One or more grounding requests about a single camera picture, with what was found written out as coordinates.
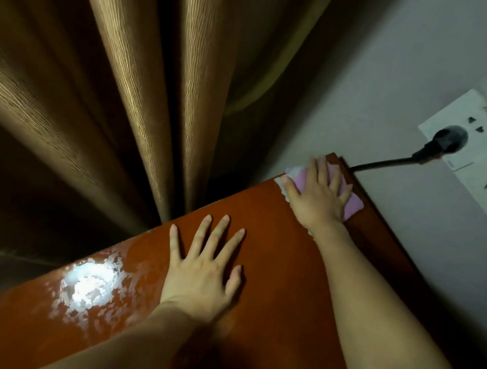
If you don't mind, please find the pink cleaning cloth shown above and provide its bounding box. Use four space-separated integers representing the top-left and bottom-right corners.
268 155 372 225

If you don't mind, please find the black plug with cable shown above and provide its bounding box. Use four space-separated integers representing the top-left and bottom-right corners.
349 109 473 191

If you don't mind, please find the person's right forearm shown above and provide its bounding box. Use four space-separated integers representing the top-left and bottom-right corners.
291 218 487 369

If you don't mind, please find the person's left forearm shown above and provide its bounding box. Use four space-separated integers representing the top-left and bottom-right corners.
33 283 204 369

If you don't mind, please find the person's left hand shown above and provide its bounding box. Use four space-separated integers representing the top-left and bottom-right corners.
153 205 254 330

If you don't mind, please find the person's right hand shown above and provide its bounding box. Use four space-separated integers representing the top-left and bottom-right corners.
275 151 359 241

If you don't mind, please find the brown curtain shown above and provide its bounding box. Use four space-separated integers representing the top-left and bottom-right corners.
0 0 343 308

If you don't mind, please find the reddish wooden desk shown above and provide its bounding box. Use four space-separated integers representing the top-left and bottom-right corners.
0 94 487 369

